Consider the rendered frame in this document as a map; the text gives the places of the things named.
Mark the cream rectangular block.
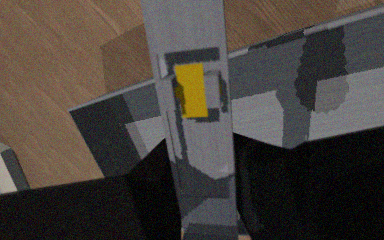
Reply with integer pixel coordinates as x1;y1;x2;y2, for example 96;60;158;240
0;142;29;193

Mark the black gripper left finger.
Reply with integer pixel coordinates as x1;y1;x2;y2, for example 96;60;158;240
0;138;181;240

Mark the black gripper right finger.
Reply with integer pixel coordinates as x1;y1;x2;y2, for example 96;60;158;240
233;126;384;240

